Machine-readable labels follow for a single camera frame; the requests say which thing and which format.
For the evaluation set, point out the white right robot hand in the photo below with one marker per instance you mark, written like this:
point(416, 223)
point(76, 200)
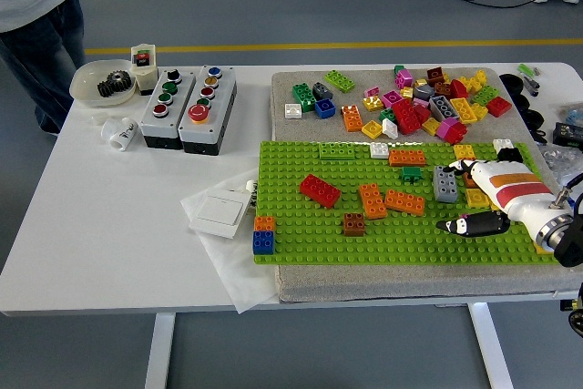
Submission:
point(510, 188)

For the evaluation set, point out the red two-by-three brick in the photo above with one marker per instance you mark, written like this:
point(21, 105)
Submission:
point(405, 116)

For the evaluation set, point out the black angular brick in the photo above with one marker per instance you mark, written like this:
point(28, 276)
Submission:
point(510, 155)

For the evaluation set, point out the yellow two-by-two brick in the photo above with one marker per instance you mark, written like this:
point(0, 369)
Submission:
point(476, 198)
point(544, 250)
point(479, 111)
point(464, 152)
point(372, 130)
point(430, 127)
point(373, 103)
point(471, 84)

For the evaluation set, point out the white two-by-two brick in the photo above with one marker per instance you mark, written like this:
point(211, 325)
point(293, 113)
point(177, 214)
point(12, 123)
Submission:
point(379, 150)
point(503, 144)
point(293, 111)

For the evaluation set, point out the red two-by-two brick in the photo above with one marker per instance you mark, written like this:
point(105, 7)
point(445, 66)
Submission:
point(459, 133)
point(498, 106)

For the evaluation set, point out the pink slope brick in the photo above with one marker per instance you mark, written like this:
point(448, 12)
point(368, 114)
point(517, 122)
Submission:
point(445, 128)

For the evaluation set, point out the yellow two-by-four brick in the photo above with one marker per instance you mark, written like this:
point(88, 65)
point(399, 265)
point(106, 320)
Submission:
point(463, 110)

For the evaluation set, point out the small dark green brick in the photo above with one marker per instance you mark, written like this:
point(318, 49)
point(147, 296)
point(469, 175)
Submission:
point(411, 173)

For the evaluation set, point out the orange two-by-four brick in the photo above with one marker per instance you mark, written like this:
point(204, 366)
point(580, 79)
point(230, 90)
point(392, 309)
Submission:
point(406, 158)
point(404, 202)

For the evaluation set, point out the red slope brick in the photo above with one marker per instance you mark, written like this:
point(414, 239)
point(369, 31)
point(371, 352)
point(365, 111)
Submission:
point(459, 89)

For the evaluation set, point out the small yellow brick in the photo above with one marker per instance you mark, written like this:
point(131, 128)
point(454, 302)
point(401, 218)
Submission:
point(481, 77)
point(406, 93)

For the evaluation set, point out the red rounded brick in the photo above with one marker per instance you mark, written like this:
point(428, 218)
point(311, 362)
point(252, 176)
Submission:
point(421, 113)

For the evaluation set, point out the brown two-by-two brick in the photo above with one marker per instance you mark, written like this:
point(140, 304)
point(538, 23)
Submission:
point(354, 224)
point(442, 89)
point(435, 75)

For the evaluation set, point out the dark grey rounded brick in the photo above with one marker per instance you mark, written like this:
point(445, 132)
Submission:
point(423, 90)

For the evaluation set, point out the white slope brick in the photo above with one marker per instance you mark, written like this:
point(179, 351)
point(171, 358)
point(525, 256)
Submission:
point(390, 129)

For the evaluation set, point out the magenta two-by-two brick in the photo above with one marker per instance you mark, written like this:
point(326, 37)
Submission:
point(391, 99)

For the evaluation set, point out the pink two-by-two brick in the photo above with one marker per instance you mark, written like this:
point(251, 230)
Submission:
point(404, 79)

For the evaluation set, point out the small pink brick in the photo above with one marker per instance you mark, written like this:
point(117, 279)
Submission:
point(372, 92)

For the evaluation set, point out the flat lime two-by-four brick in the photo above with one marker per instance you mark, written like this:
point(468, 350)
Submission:
point(337, 150)

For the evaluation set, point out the red two-by-four brick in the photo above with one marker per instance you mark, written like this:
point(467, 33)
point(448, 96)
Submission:
point(320, 191)

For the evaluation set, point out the green studded baseplate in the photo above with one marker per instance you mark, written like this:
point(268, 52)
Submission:
point(309, 250)

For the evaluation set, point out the dark grey slope brick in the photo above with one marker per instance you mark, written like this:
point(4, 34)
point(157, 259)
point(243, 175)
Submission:
point(322, 90)

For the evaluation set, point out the orange two-by-two brick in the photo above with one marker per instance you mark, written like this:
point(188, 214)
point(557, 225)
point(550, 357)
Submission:
point(264, 223)

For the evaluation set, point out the black round pad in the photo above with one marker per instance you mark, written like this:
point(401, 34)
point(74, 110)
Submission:
point(535, 119)
point(512, 81)
point(523, 102)

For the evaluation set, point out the black box green print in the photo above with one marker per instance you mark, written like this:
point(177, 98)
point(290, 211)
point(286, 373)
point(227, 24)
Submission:
point(567, 134)

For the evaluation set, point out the plastic bag blue parts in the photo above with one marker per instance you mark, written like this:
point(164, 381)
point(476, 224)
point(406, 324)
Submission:
point(573, 113)

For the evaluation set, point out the small silver tool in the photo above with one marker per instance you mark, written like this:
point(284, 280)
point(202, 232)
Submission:
point(531, 85)

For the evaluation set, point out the white plastic bowl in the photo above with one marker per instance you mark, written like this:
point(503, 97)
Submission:
point(84, 84)

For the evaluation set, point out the green lighter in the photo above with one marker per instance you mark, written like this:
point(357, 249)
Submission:
point(526, 70)

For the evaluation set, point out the black metal gear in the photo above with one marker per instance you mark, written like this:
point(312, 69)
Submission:
point(125, 84)
point(105, 89)

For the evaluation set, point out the white table leg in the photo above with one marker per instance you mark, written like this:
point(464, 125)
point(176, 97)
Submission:
point(492, 352)
point(159, 352)

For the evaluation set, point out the white pipe tee fitting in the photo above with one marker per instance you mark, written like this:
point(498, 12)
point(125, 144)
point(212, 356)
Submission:
point(116, 131)

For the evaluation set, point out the four-button control box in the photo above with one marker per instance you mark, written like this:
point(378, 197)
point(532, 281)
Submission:
point(155, 127)

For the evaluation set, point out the grey-brown mat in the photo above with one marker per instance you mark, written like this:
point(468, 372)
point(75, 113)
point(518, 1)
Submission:
point(341, 284)

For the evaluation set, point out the emergency stop control box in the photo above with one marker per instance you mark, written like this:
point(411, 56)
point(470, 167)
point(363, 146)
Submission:
point(205, 131)

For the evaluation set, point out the small white labelled tube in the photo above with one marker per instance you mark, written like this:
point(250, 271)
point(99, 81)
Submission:
point(250, 186)

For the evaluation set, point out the white paper sheet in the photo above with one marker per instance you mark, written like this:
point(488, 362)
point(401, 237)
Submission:
point(241, 279)

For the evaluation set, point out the small white switch box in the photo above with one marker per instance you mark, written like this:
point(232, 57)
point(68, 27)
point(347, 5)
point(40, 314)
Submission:
point(146, 81)

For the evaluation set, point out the white wall switch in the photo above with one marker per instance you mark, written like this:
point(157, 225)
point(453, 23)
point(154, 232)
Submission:
point(218, 211)

